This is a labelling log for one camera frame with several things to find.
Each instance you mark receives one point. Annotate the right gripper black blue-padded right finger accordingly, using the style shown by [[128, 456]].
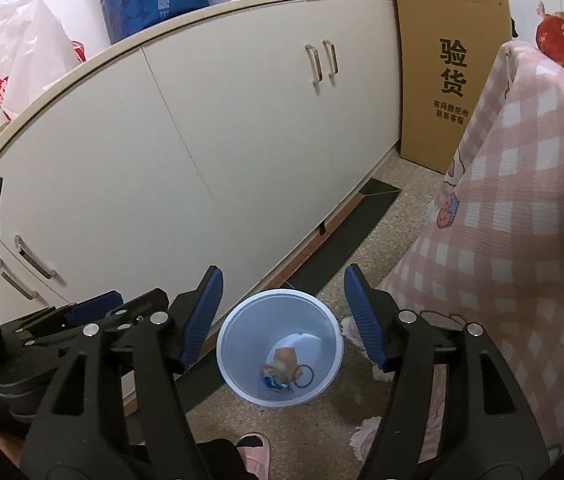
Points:
[[456, 410]]

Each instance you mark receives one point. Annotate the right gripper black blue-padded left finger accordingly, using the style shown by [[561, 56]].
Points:
[[112, 410]]

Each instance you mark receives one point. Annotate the trash wrappers inside bin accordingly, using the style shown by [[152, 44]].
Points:
[[284, 374]]

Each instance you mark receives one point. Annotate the light blue trash bin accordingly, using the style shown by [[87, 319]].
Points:
[[274, 319]]

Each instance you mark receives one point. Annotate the black handheld device left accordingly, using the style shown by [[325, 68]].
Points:
[[32, 346]]

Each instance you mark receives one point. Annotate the pink slipper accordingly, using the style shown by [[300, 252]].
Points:
[[254, 449]]

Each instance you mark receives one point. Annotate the pink checkered bed blanket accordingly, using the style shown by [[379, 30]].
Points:
[[492, 248]]

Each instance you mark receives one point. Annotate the white low cabinet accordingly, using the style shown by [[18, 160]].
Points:
[[225, 138]]

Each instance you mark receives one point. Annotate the tall brown cardboard box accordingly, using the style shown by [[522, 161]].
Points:
[[447, 51]]

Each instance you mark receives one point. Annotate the white red plastic bag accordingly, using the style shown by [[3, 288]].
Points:
[[35, 52]]

